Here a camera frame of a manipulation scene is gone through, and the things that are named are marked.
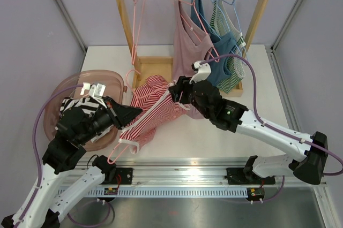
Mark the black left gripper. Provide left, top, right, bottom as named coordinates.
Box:
left=78, top=95, right=143, bottom=145

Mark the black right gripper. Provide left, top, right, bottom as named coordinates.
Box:
left=169, top=75, right=212, bottom=119

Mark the red white striped tank top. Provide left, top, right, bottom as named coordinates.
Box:
left=119, top=75, right=190, bottom=154

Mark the black white striped tank top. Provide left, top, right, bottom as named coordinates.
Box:
left=55, top=96, right=113, bottom=143

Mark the pink wire hanger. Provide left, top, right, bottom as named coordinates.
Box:
left=177, top=0, right=219, bottom=63
left=131, top=0, right=145, bottom=66
left=107, top=69, right=175, bottom=165

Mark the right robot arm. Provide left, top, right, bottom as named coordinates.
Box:
left=169, top=76, right=327, bottom=185

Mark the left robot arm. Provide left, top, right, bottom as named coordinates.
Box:
left=1, top=96, right=142, bottom=227

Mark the dusty pink tank top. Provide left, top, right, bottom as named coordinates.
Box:
left=170, top=0, right=213, bottom=120

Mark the teal blue tank top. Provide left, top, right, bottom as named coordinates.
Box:
left=190, top=0, right=236, bottom=86

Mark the green white striped tank top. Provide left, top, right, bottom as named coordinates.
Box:
left=208, top=0, right=247, bottom=95

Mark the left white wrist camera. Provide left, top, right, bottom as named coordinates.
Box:
left=80, top=82, right=106, bottom=107

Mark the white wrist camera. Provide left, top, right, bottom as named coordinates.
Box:
left=190, top=61, right=211, bottom=84
left=80, top=82, right=106, bottom=107

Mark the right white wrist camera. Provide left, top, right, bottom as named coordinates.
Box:
left=190, top=61, right=211, bottom=84

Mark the aluminium mounting rail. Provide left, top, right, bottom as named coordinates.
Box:
left=34, top=156, right=327, bottom=188

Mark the white slotted cable duct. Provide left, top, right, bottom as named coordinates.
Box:
left=85, top=187, right=248, bottom=199

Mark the light blue wire hanger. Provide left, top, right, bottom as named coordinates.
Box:
left=210, top=0, right=247, bottom=57
left=189, top=0, right=246, bottom=62

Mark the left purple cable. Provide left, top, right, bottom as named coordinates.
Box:
left=16, top=84, right=86, bottom=228

